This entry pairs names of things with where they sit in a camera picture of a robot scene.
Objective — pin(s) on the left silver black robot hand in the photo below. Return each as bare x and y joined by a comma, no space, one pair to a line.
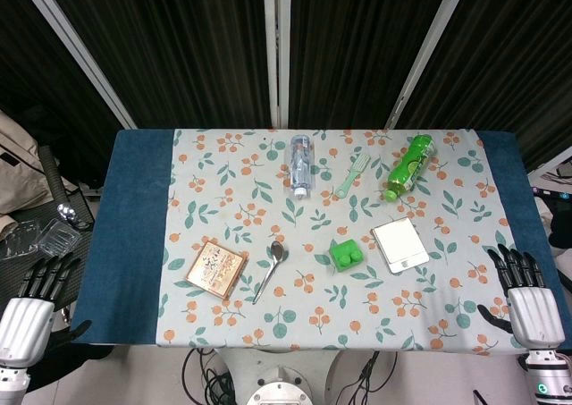
24,322

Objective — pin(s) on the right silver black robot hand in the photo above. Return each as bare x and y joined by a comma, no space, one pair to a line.
534,315

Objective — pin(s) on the green box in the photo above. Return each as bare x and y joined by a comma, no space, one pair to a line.
345,254

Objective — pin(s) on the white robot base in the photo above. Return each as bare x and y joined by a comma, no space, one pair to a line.
279,389

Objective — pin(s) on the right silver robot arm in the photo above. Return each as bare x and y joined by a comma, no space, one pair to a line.
547,376

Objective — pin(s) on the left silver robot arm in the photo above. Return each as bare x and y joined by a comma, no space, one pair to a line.
12,382

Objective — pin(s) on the white digital kitchen scale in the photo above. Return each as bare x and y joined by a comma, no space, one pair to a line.
397,242

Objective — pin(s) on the clear plastic tray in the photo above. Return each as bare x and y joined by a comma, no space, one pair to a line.
58,238

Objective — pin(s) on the blue table cloth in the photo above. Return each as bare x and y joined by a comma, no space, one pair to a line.
129,226

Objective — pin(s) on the black mesh chair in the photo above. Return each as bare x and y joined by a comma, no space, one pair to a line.
49,177

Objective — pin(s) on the beige bag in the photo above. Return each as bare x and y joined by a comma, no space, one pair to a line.
18,168

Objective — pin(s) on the green tea drink bottle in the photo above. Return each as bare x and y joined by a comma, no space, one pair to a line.
409,166

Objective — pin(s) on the brown Chinese chess box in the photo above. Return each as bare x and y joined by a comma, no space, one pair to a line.
215,268

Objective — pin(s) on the floral orange-fruit tablecloth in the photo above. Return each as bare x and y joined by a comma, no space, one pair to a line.
313,320

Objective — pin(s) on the long metal spoon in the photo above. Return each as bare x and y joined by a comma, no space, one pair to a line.
276,252

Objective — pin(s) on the clear plastic water bottle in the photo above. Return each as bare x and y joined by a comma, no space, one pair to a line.
300,166

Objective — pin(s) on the white screen frame post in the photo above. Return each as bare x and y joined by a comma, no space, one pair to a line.
80,52
277,52
429,52

